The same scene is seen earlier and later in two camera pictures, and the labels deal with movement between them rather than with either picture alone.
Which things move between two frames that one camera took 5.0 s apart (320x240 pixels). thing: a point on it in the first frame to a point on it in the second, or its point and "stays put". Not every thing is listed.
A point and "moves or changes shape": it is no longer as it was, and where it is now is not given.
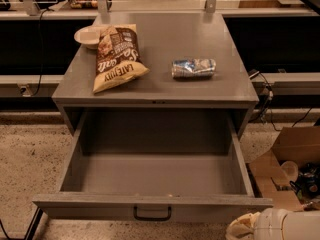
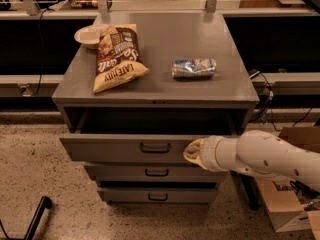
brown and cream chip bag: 118,60 stays put
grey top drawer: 193,160 moves or changes shape
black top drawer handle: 135,214 to 154,151
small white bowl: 88,36 stays put
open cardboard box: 299,144 stays put
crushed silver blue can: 193,68 stays put
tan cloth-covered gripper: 270,224 to 207,152
